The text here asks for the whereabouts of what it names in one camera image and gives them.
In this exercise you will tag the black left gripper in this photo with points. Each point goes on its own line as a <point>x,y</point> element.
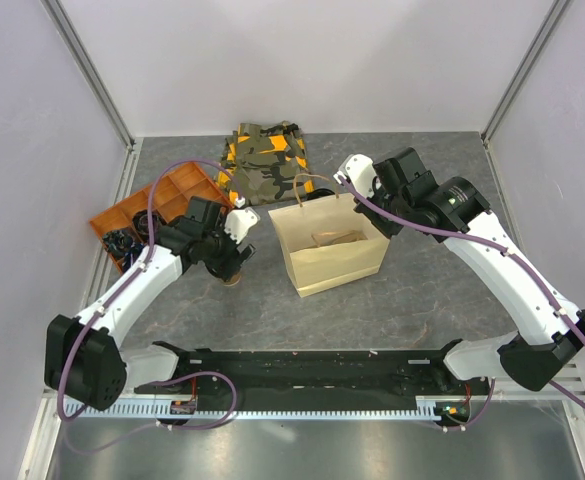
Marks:
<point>225,267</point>

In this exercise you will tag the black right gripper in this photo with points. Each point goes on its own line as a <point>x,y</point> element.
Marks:
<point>389,230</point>

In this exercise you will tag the single brown paper cup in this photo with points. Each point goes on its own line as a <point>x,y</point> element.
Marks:
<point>233,280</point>

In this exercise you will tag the brown paper bag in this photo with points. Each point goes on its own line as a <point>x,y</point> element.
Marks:
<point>313,270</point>

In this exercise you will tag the cardboard cup carrier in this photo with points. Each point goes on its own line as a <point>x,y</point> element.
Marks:
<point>325,239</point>

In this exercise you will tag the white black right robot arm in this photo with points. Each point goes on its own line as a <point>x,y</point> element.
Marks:
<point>399,191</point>

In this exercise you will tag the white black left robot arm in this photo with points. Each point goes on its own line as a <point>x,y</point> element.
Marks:
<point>84,358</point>

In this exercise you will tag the stack of black lids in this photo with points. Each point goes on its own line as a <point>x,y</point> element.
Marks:
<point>321,193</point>

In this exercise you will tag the blue striped rolled sock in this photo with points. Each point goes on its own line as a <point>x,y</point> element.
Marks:
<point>131,255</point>

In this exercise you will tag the orange compartment tray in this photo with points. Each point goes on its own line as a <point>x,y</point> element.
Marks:
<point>170,199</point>

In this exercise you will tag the camouflage folded cloth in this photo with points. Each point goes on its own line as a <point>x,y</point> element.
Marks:
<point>267,164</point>

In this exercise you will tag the dark patterned rolled sock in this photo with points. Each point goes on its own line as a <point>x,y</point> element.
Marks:
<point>118,242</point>

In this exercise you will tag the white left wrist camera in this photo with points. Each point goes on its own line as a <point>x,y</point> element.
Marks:
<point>240,220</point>

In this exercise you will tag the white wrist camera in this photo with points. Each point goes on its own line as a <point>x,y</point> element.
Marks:
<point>240,220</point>
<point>358,170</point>

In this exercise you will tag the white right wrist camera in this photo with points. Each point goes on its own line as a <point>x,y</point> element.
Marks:
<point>358,170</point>

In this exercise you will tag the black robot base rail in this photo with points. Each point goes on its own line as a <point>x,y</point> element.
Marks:
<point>320,380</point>

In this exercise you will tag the grey slotted cable duct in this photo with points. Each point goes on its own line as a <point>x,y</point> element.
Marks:
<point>181,407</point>

